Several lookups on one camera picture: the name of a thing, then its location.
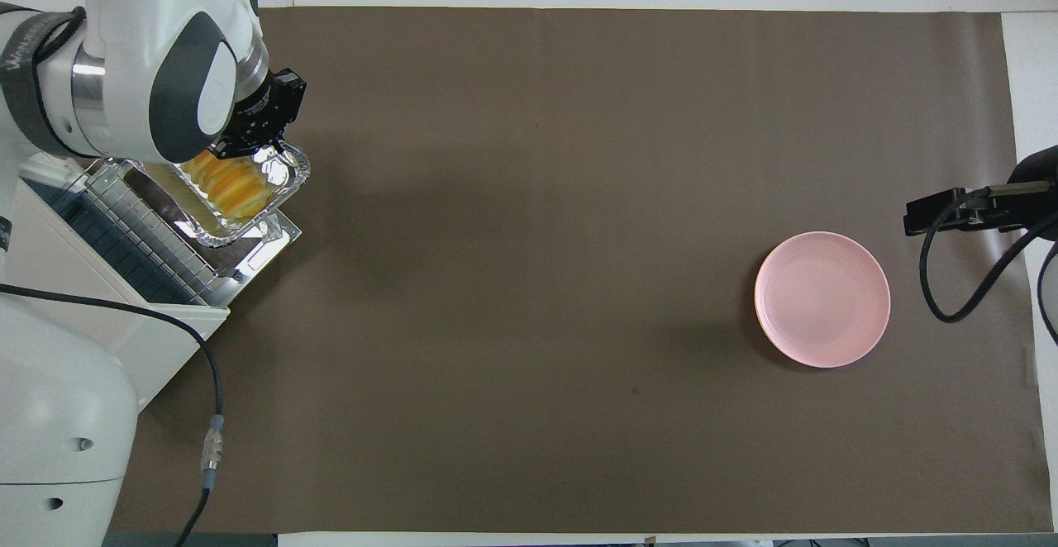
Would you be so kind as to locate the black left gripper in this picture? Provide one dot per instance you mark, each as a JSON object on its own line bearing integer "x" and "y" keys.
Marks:
{"x": 269, "y": 109}

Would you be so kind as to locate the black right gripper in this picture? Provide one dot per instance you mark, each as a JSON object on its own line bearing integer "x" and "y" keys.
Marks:
{"x": 1033, "y": 200}

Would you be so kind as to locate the silver aluminium foil tray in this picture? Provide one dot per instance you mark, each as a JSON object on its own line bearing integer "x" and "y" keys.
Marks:
{"x": 285, "y": 179}

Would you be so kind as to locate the yellow ridged bread loaf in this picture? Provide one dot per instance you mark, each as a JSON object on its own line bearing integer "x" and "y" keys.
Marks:
{"x": 227, "y": 187}

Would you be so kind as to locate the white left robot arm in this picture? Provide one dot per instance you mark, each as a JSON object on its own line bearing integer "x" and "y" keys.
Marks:
{"x": 124, "y": 26}

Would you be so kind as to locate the glass oven door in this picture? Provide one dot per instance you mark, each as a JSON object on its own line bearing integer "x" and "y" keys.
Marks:
{"x": 256, "y": 254}

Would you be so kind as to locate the cream toaster oven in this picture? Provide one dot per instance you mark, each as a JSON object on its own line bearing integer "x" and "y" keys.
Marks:
{"x": 173, "y": 332}

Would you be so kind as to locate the pink round plate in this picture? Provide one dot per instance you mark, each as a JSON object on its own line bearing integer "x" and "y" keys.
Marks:
{"x": 822, "y": 299}

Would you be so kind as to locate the brown table mat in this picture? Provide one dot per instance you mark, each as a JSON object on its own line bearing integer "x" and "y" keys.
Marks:
{"x": 537, "y": 283}

